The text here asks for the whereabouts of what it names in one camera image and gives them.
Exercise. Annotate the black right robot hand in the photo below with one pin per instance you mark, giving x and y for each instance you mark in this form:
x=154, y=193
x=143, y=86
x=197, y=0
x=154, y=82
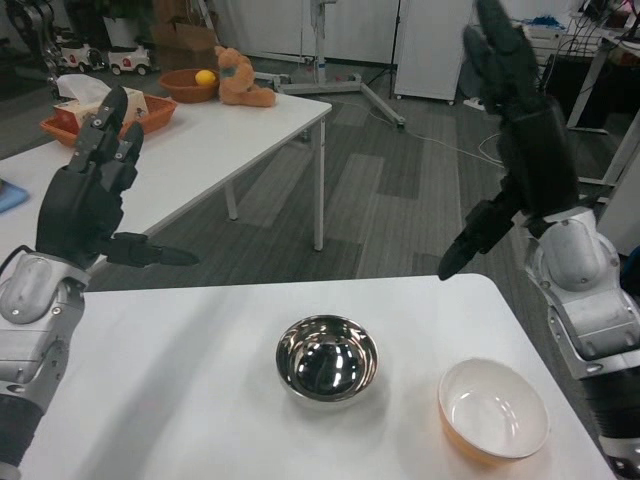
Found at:
x=535, y=150

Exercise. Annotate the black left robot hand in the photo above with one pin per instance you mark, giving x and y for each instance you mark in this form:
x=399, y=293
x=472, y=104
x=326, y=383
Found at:
x=80, y=215

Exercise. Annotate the shiny metal bowl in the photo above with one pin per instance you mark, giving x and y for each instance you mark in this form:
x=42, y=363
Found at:
x=327, y=360

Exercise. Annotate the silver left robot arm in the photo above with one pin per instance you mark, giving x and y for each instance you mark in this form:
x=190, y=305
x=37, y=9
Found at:
x=30, y=330

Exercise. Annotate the round orange plastic bowl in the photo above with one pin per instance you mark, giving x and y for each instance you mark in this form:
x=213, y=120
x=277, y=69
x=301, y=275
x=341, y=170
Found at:
x=182, y=90

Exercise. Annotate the white bowl orange outside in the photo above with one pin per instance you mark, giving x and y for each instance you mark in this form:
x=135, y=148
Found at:
x=492, y=405

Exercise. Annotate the black computer tower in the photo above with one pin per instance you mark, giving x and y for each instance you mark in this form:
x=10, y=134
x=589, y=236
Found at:
x=575, y=95

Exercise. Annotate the blue tray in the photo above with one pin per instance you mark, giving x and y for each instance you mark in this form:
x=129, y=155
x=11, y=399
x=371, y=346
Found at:
x=10, y=197

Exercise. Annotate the white power strip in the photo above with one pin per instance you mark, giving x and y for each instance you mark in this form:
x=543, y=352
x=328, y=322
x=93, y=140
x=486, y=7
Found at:
x=474, y=103

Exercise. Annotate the grey round disc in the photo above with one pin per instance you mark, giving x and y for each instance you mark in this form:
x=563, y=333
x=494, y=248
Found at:
x=470, y=82

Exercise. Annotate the white desk side panel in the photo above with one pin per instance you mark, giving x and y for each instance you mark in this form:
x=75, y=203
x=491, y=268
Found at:
x=625, y=190

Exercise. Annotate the orange tissue box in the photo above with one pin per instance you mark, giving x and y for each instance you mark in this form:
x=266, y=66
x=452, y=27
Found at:
x=67, y=114

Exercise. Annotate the white drawer cabinet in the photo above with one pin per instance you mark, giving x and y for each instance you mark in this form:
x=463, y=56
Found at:
x=537, y=45

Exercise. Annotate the white office desk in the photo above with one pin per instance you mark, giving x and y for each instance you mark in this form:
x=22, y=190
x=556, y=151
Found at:
x=595, y=60

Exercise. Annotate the white tissue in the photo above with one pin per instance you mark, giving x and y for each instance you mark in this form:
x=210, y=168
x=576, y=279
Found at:
x=80, y=87

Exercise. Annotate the orange plastic basket tray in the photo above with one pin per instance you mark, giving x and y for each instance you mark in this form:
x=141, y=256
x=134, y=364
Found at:
x=160, y=112

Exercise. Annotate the long white table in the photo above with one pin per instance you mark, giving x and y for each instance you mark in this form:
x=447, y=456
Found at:
x=215, y=140

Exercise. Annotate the white toy car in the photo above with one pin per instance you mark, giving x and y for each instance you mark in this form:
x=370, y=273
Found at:
x=80, y=57
x=129, y=61

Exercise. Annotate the black tripod stand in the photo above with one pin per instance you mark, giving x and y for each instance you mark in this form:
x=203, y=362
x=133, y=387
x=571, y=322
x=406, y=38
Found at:
x=392, y=50

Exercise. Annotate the yellow lemon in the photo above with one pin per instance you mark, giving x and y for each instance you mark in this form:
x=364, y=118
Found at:
x=205, y=78

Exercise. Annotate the white plant pot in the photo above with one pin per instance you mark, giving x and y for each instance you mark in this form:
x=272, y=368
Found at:
x=120, y=31

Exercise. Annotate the silver black humanoid robot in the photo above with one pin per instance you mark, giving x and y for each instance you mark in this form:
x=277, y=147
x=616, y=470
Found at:
x=35, y=30

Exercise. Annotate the orange plush toy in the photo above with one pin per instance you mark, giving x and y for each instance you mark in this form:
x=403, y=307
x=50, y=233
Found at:
x=240, y=85

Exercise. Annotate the brown cardboard boxes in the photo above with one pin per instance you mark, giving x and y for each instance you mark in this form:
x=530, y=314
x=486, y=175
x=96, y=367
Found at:
x=185, y=37

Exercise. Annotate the white metal hoist stand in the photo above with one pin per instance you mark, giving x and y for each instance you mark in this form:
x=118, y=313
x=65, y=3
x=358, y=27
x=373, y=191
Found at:
x=320, y=55

